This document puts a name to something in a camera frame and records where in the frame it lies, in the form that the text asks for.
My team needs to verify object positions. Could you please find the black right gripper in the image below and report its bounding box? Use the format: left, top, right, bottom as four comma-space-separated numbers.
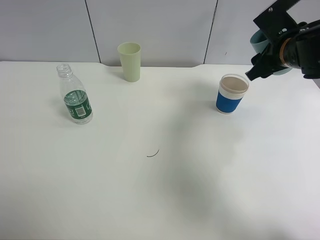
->
245, 0, 320, 81

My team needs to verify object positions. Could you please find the teal plastic cup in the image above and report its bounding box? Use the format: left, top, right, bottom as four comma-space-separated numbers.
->
250, 30, 293, 76

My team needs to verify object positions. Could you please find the clear plastic water bottle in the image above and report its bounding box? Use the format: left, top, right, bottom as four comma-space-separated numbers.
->
56, 63, 93, 125

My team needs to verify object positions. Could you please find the blue sleeved paper cup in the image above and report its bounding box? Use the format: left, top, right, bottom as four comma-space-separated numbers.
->
216, 74, 250, 114

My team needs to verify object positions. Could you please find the pale yellow plastic cup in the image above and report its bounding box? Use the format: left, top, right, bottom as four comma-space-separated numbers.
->
117, 42, 141, 83

